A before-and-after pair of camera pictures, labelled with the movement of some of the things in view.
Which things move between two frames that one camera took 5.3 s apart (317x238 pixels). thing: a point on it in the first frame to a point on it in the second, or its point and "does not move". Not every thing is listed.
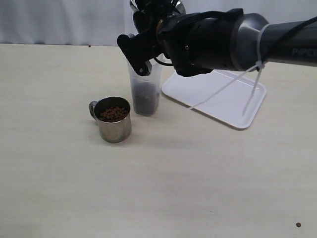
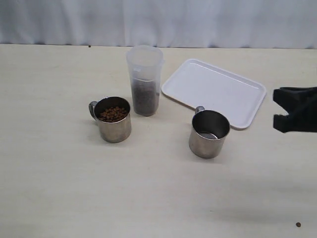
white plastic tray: (233, 96) does not move
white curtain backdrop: (102, 22) does not move
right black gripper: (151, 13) to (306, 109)
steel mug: (113, 114) does not move
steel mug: (170, 8) to (208, 130)
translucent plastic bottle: (146, 89) does not move
